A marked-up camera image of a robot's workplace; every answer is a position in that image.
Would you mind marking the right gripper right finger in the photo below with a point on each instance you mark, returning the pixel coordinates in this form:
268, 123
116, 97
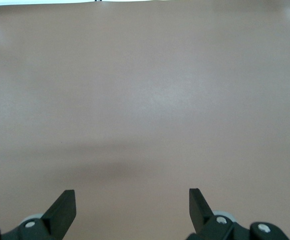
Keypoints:
201, 220

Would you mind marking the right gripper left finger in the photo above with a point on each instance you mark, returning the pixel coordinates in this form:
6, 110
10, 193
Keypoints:
60, 220

